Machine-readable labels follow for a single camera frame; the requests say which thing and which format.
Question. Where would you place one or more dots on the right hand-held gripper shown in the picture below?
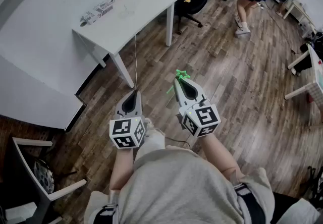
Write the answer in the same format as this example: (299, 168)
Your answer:
(202, 119)

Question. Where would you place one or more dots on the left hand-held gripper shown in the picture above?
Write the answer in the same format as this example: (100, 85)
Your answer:
(123, 129)

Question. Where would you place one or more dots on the green plastic stirrer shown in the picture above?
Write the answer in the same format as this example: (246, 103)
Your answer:
(179, 73)

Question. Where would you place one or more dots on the person's right forearm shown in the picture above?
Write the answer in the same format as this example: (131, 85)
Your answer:
(219, 157)

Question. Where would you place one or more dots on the person's left forearm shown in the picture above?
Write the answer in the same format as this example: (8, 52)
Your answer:
(122, 167)

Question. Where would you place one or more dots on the person's beige shoe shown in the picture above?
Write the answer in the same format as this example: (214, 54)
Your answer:
(149, 123)

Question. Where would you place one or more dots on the person's beige trouser leg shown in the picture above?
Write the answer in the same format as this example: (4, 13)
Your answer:
(154, 142)

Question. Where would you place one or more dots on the person's grey shirt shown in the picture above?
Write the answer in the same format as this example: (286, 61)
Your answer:
(176, 187)

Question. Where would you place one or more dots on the small round can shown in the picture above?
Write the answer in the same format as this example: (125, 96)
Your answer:
(83, 23)

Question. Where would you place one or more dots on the flag print box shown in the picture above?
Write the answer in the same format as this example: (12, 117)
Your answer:
(101, 9)

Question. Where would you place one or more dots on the patterned seat cushion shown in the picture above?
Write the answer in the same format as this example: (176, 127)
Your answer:
(44, 176)

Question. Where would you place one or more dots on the white side table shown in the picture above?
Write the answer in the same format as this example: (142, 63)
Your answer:
(316, 71)

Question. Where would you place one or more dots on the low white table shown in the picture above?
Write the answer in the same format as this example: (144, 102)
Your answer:
(300, 13)

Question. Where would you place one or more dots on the white box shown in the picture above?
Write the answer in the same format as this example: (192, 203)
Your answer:
(20, 211)

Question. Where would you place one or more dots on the black equipment pile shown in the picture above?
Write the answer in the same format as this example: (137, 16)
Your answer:
(316, 185)

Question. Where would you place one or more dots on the white chair frame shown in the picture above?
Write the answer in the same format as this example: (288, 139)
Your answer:
(30, 180)

